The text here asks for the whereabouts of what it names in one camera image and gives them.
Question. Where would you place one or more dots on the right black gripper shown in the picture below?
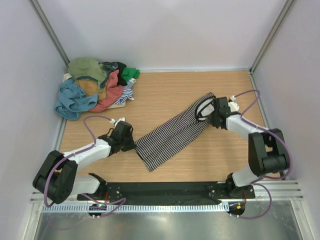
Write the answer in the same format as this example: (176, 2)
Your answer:
(212, 121)

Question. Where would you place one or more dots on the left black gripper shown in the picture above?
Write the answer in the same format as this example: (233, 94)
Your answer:
(132, 144)

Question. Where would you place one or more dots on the black white striped tank top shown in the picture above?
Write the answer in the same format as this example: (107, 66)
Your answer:
(168, 139)

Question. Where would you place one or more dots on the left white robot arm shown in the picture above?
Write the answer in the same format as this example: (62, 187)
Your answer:
(57, 177)

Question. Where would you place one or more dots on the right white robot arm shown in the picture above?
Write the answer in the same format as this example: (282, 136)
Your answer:
(267, 151)

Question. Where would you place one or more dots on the blue white striped tank top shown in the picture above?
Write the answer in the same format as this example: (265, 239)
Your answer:
(127, 93)

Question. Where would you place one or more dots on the salmon pink tank top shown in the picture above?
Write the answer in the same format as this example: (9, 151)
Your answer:
(113, 92)

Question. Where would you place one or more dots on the mustard yellow tank top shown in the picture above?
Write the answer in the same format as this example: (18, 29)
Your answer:
(90, 88)

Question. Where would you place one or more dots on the bright green tank top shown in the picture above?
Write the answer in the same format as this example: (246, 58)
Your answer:
(129, 73)

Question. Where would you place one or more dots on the light blue tank top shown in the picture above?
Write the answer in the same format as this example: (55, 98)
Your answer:
(72, 100)

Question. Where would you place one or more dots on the olive green tank top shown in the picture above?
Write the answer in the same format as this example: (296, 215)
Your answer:
(87, 68)

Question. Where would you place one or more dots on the white tray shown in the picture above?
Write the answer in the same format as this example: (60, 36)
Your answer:
(114, 106)

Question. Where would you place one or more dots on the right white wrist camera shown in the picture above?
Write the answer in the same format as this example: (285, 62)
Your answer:
(233, 105)

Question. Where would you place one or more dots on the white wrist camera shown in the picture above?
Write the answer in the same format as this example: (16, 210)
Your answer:
(116, 121)
(233, 105)

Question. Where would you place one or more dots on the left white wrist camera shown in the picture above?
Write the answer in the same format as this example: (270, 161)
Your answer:
(116, 121)

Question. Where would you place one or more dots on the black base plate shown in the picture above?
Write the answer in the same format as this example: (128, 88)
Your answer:
(174, 193)

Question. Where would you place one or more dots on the slotted cable duct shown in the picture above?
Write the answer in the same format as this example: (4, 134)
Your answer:
(90, 207)

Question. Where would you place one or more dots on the aluminium frame rail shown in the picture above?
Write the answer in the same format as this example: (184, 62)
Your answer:
(278, 190)

